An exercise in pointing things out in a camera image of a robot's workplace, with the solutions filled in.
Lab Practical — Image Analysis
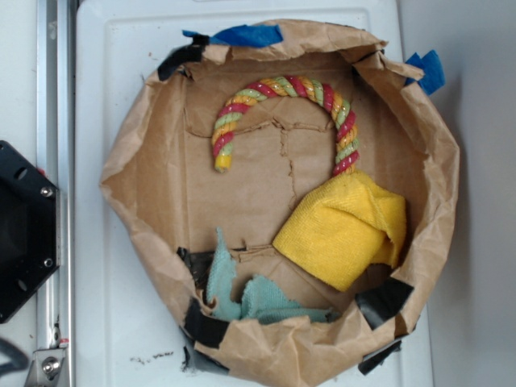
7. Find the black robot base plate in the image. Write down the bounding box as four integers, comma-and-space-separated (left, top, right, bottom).
0, 140, 58, 323

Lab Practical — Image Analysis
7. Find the brown paper bag container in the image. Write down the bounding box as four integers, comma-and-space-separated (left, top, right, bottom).
101, 19, 460, 386

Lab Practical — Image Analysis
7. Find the multicolored twisted rope toy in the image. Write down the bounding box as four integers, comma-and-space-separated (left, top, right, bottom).
211, 75, 360, 177

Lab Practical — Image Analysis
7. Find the teal microfiber cloth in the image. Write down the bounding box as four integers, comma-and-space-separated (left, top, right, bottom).
205, 227, 339, 325

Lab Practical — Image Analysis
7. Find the aluminium extrusion rail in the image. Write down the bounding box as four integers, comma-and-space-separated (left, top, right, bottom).
36, 1, 79, 386

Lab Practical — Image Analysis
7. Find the blue tape piece top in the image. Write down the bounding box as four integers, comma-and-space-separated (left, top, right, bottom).
182, 24, 284, 48

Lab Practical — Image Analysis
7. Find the yellow microfiber cloth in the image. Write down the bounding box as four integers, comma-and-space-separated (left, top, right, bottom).
273, 171, 407, 291

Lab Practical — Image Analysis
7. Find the blue tape piece right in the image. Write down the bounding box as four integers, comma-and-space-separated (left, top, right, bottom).
405, 50, 446, 96

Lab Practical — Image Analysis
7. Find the white plastic tray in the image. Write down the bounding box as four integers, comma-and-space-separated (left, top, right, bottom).
74, 0, 435, 387

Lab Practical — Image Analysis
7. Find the metal corner bracket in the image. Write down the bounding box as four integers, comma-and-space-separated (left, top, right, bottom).
24, 348, 66, 387

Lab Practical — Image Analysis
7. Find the blue tape piece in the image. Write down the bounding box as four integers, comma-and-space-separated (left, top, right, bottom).
405, 50, 446, 96
182, 24, 284, 48

